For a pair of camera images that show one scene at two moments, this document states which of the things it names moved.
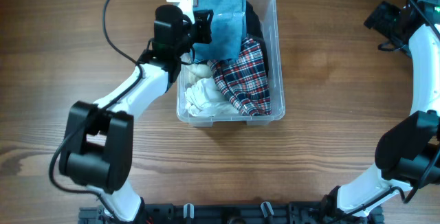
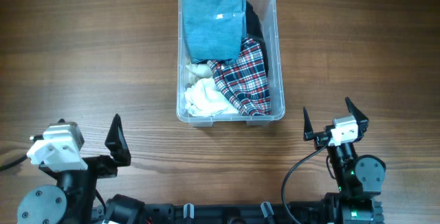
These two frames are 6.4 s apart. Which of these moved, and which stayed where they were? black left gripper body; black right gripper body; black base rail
Moved: black left gripper body; black right gripper body
Stayed: black base rail
